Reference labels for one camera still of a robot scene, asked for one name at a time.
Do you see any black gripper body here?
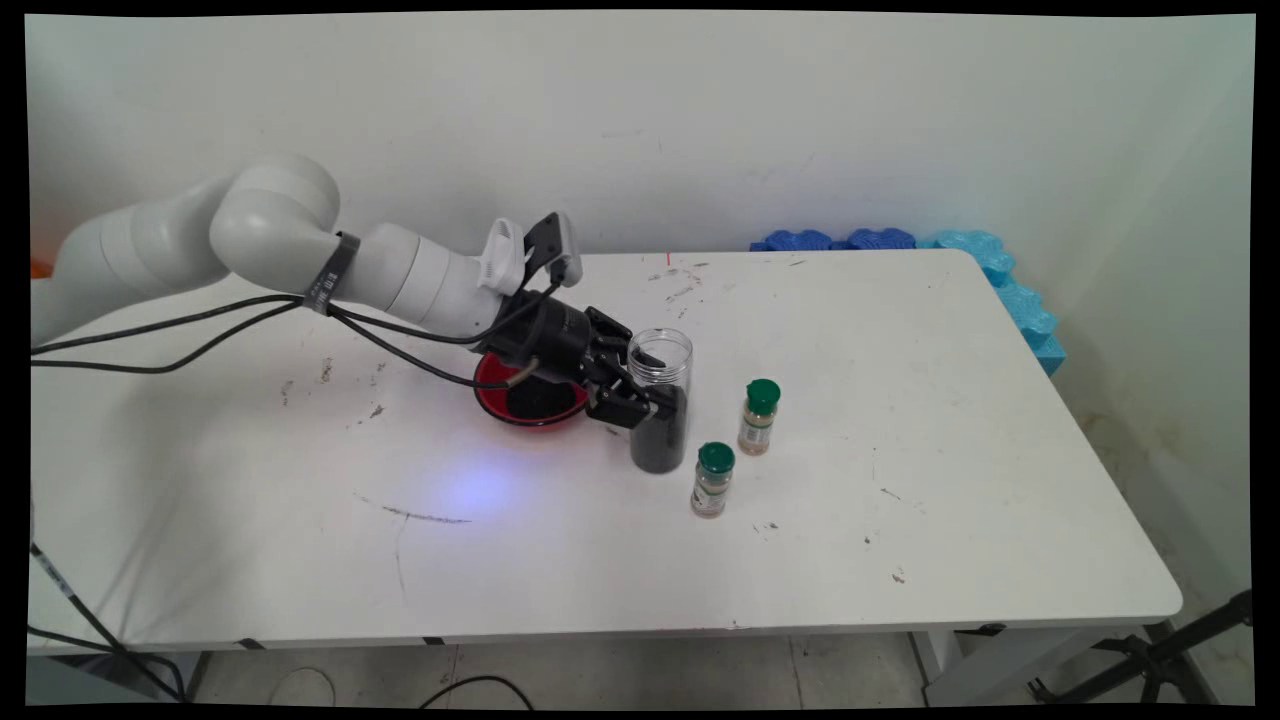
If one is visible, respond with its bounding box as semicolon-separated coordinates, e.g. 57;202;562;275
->
480;292;633;391

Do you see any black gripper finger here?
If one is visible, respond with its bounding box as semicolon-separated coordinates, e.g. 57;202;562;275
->
583;365;681;431
590;308;668;373

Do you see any clear plastic jar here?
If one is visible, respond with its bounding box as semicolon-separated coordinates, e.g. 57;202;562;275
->
627;328;694;475

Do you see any black seeds heap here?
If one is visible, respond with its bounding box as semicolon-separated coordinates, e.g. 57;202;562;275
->
630;385;689;475
505;378;579;421

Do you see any red bowl black rim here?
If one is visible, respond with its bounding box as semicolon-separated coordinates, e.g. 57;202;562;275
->
473;352;591;431

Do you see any green cap spice bottle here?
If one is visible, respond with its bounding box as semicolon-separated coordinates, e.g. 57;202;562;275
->
690;442;737;519
738;378;782;457

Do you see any white table leg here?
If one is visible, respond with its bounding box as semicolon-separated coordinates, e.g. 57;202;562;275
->
910;628;1151;706

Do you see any black tripod leg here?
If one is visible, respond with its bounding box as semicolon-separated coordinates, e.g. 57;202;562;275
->
1030;590;1253;706

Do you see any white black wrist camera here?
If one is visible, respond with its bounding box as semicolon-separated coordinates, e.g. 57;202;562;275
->
522;210;584;289

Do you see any white camera bracket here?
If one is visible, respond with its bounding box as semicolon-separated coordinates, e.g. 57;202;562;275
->
478;218;531;297

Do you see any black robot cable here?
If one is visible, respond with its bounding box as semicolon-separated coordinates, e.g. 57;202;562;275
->
30;280;566;356
30;300;523;389

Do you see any black cable strap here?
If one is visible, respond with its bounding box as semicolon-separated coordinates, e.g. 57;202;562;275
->
305;232;361;316

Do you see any black floor cable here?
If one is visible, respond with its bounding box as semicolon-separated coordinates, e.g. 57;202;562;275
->
30;545;191;703
418;676;533;709

